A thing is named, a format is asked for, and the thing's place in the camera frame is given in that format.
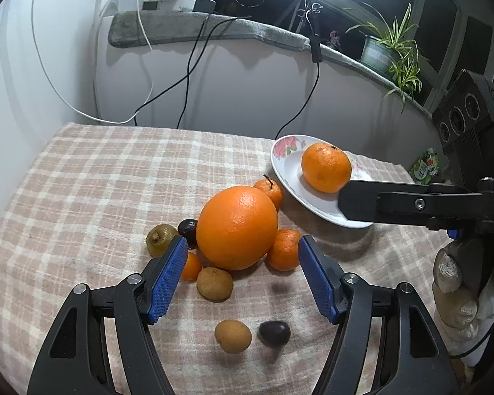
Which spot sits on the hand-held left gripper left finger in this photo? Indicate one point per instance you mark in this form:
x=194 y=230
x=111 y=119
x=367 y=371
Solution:
x=168 y=279

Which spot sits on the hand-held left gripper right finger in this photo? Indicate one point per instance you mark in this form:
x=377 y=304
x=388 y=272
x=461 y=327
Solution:
x=315 y=279

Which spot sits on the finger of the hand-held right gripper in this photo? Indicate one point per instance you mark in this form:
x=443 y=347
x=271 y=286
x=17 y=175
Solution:
x=395 y=203

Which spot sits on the tiny tangerine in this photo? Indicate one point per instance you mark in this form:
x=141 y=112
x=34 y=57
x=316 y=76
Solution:
x=191 y=267

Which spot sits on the green-brown round fruit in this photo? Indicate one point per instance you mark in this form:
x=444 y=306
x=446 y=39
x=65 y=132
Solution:
x=161 y=239

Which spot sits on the small tangerine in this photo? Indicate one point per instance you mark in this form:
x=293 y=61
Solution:
x=284 y=251

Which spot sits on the brown round fruit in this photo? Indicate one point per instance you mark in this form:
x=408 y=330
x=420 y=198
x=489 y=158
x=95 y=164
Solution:
x=233 y=336
x=215 y=283

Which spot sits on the dark purple fruit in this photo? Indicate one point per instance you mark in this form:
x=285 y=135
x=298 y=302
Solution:
x=187 y=228
x=274 y=333

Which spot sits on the bumpy orange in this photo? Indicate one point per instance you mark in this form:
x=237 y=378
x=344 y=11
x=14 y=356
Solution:
x=326 y=167

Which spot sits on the large smooth orange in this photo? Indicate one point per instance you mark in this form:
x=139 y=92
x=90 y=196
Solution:
x=236 y=228

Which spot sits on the tangerine with stem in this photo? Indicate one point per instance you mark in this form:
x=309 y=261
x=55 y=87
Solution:
x=271 y=191

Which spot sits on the white floral plate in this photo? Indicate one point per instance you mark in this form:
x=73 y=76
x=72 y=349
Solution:
x=292 y=173

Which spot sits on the person's right hand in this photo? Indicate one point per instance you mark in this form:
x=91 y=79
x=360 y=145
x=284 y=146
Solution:
x=453 y=308

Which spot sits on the green packet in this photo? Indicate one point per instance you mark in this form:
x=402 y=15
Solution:
x=426 y=166

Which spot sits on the pink plaid blanket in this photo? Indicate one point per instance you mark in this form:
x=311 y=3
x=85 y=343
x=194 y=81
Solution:
x=86 y=197

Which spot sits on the potted spider plant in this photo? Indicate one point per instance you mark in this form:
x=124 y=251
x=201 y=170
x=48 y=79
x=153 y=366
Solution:
x=378 y=53

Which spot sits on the small flowering plant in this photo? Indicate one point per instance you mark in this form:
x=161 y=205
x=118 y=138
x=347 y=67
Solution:
x=334 y=40

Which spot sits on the grey windowsill mat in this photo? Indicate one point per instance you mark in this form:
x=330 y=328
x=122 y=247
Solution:
x=247 y=28

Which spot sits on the black power adapter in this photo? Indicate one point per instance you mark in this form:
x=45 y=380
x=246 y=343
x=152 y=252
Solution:
x=205 y=4

